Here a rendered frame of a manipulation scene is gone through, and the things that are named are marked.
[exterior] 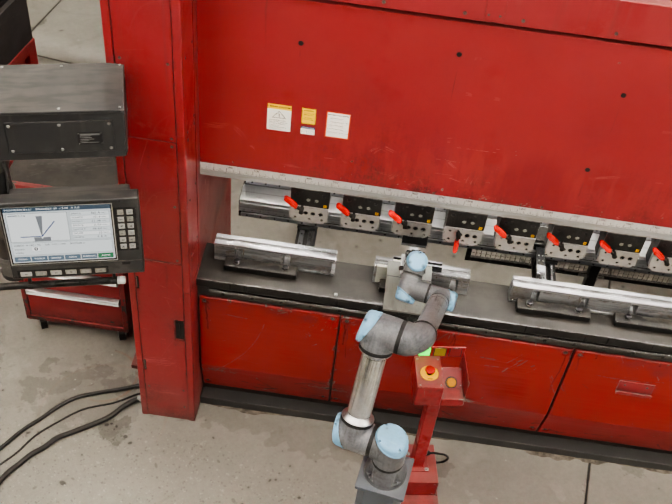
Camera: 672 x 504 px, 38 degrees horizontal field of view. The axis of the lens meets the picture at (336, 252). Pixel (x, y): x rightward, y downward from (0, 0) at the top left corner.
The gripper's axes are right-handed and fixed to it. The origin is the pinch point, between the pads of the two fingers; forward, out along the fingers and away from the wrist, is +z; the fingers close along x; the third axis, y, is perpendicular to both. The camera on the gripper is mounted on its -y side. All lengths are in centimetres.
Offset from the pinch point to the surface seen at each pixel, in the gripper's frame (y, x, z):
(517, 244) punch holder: 15.2, -38.4, -14.1
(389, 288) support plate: -8.2, 7.7, -6.1
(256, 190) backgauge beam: 27, 69, 26
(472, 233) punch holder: 16.7, -20.5, -16.0
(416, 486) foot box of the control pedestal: -90, -18, 44
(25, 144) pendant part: 16, 128, -94
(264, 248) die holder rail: 1, 60, 6
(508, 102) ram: 57, -21, -63
